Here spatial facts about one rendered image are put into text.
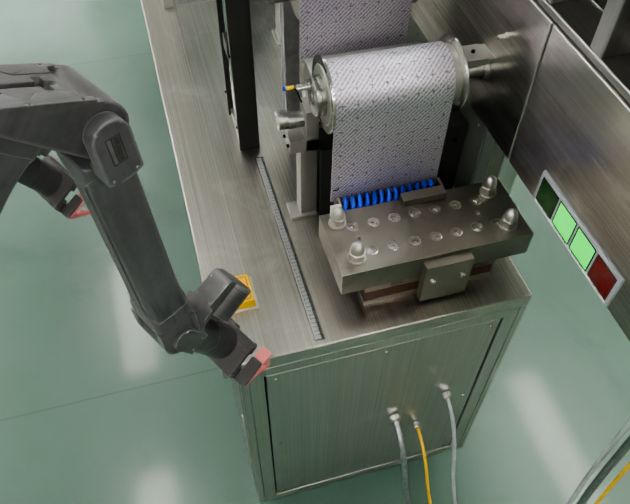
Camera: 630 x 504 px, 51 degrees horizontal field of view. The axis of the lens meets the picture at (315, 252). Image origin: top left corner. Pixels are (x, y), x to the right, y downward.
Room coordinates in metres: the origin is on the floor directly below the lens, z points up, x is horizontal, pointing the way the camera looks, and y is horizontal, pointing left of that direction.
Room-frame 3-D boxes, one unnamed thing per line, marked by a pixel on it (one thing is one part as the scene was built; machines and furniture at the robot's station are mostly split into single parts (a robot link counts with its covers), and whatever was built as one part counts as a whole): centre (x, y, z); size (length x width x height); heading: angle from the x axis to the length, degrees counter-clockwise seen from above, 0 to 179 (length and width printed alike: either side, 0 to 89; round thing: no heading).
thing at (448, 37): (1.08, -0.26, 1.25); 0.15 x 0.01 x 0.15; 17
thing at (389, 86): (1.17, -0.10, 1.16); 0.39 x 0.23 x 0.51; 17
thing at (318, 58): (1.01, -0.01, 1.25); 0.15 x 0.01 x 0.15; 17
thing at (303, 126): (1.03, 0.03, 1.05); 0.06 x 0.05 x 0.31; 107
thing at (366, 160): (0.98, -0.14, 1.11); 0.23 x 0.01 x 0.18; 107
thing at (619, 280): (0.73, -0.44, 1.18); 0.25 x 0.01 x 0.07; 17
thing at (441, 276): (0.80, -0.26, 0.96); 0.10 x 0.03 x 0.11; 107
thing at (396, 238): (0.88, -0.22, 1.00); 0.40 x 0.16 x 0.06; 107
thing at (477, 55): (1.09, -0.30, 1.28); 0.06 x 0.05 x 0.02; 107
